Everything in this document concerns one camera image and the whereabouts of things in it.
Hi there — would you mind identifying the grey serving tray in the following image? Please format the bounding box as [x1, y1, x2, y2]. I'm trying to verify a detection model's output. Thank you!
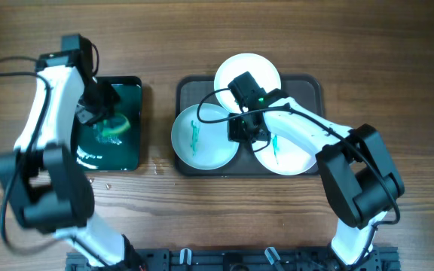
[174, 74, 325, 178]

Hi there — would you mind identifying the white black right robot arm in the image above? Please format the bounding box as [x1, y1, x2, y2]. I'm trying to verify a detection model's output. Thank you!
[226, 97, 405, 270]

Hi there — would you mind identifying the white plate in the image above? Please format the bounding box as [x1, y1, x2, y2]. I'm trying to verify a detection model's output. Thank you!
[171, 103, 239, 170]
[252, 134, 315, 175]
[214, 53, 282, 114]

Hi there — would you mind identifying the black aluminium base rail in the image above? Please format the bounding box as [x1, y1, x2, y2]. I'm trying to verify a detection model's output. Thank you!
[65, 245, 402, 271]

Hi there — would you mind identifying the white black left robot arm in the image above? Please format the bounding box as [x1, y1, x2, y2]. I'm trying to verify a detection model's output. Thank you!
[0, 51, 145, 270]

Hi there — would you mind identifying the green yellow sponge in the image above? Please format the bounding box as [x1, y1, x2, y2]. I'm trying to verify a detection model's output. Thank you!
[99, 113, 131, 137]

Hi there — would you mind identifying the black water tray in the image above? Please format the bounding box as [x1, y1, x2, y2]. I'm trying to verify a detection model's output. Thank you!
[72, 76, 142, 171]

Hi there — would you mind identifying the white plate back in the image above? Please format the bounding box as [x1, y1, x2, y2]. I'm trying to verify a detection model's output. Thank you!
[214, 53, 282, 114]

